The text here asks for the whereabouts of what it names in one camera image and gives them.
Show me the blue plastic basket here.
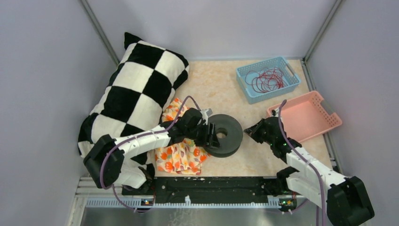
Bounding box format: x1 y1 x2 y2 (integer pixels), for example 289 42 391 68
236 56 301 104

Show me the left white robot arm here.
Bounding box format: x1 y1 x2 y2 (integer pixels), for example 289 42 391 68
83 108 220 195

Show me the dark grey cable spool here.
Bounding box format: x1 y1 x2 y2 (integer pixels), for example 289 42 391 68
204 114 243 158

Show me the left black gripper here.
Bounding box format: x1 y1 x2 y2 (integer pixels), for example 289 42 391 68
185 122 221 149

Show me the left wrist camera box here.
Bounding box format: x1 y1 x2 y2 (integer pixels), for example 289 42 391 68
200 108 213 124

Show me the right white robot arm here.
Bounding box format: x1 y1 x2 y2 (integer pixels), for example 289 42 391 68
244 116 375 226

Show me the floral orange cloth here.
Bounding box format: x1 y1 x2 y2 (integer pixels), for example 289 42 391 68
154 97 209 176

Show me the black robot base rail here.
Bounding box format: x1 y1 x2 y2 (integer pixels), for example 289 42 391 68
122 177 299 207

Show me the pink plastic basket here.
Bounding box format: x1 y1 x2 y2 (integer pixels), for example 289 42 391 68
281 90 343 143

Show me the red wire bundle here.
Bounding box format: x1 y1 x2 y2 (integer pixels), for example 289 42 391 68
244 67 289 94

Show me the white slotted cable duct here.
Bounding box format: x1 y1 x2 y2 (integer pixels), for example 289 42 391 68
85 196 293 209

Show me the black white checkered pillow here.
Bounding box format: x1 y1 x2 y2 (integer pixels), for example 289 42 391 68
78 32 189 157

